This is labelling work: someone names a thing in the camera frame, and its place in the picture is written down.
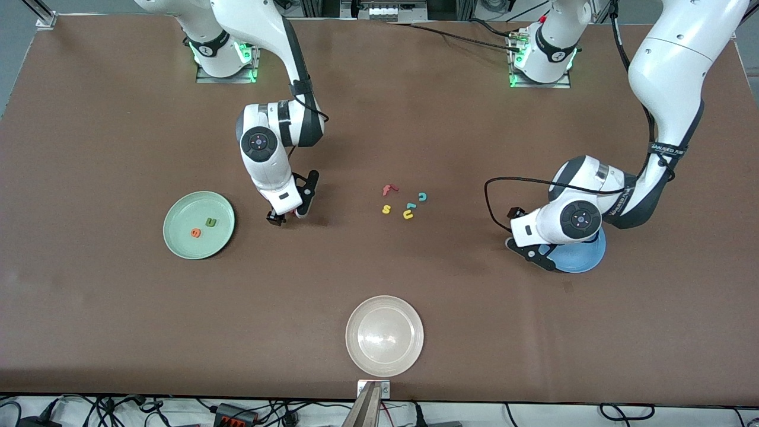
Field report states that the blue plate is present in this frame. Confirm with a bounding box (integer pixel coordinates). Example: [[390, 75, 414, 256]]
[[548, 228, 607, 273]]

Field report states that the green plate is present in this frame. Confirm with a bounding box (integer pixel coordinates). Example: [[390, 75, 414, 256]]
[[163, 191, 235, 260]]

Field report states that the beige plate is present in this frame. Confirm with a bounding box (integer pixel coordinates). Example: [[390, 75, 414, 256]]
[[345, 295, 425, 378]]

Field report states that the white connector box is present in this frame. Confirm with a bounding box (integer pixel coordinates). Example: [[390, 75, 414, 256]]
[[359, 0, 429, 23]]

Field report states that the black red power strip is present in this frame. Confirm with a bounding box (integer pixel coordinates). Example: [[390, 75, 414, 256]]
[[213, 403, 260, 427]]

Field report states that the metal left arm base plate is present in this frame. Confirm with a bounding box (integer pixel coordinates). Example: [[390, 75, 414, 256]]
[[509, 27, 572, 90]]

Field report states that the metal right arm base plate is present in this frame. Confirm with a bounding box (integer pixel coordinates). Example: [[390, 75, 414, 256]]
[[196, 44, 260, 84]]

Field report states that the black cable on table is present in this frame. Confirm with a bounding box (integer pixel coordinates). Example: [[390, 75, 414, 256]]
[[409, 23, 525, 53]]

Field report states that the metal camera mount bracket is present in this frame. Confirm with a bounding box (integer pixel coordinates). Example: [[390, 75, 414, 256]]
[[341, 380, 392, 427]]

